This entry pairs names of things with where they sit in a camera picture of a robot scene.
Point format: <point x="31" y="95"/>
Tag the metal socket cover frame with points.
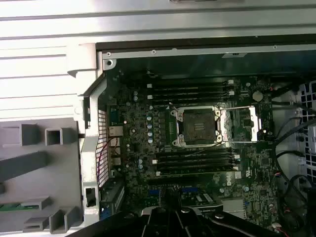
<point x="254" y="123"/>

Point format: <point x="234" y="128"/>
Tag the blue rear port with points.
<point x="114" y="116"/>

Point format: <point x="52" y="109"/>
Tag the silver chipset heatsink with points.
<point x="233" y="206"/>

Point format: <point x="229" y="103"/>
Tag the silver coin battery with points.
<point x="257" y="96"/>

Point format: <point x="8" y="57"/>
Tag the green RAM stick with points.
<point x="14" y="207"/>

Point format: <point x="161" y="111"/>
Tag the silver rear port block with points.
<point x="116" y="130"/>

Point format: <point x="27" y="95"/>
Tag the thin metal locking lever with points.
<point x="172" y="106"/>
<point x="202" y="152"/>

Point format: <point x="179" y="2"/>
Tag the CPU socket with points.
<point x="197" y="128"/>

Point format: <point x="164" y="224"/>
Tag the black RAM slot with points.
<point x="190" y="94"/>
<point x="190" y="83"/>
<point x="195" y="170"/>
<point x="190" y="100"/>
<point x="195" y="159"/>
<point x="190" y="89"/>
<point x="170" y="155"/>
<point x="195" y="164"/>

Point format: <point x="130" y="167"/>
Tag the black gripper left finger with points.
<point x="158" y="222"/>

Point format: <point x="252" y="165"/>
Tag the grey plastic parts rack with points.
<point x="37" y="160"/>

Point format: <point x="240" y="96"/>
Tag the green motherboard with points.
<point x="259" y="160"/>

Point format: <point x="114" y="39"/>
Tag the black and silver PC case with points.
<point x="197" y="50"/>

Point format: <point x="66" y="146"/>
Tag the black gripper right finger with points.
<point x="190" y="222"/>

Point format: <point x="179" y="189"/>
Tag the perforated metal drive cage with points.
<point x="306" y="98"/>

